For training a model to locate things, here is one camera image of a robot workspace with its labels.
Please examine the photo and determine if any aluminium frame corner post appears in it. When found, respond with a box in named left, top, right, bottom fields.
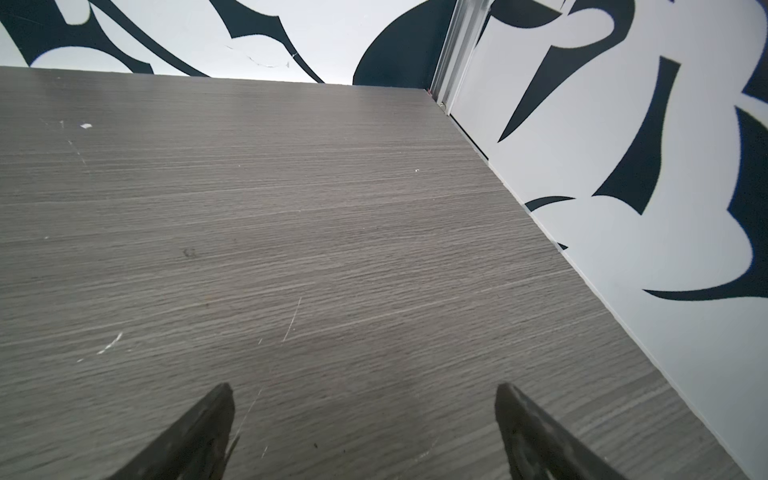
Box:
left=429, top=0, right=492, bottom=115

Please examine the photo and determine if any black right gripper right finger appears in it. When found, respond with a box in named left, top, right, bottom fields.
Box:
left=494, top=383, right=624, bottom=480

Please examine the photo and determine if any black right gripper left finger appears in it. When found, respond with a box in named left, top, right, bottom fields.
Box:
left=110, top=383, right=237, bottom=479

